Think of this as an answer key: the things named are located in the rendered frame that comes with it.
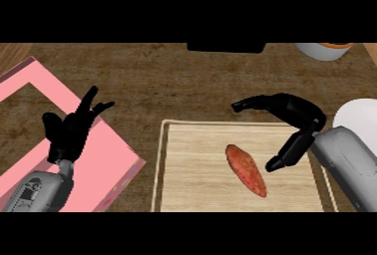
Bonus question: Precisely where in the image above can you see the pink open frame box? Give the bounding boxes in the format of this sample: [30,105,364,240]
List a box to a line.
[0,56,148,213]

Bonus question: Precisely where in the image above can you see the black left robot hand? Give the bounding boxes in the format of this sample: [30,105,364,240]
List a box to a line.
[42,85,117,164]

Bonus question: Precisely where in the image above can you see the white plate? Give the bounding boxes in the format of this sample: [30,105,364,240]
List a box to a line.
[331,98,377,157]

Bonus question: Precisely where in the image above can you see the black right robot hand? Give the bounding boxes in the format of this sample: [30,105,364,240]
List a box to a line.
[229,93,328,173]

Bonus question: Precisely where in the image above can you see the pale wooden tray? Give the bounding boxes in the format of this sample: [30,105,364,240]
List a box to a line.
[151,119,340,213]

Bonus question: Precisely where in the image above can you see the orange sweet potato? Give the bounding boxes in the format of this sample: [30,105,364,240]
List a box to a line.
[223,143,269,198]

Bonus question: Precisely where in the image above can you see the white cup with orange rim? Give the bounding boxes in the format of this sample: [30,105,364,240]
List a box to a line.
[293,43,355,62]

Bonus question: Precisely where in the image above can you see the black appliance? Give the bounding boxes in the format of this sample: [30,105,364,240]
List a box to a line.
[187,43,268,54]

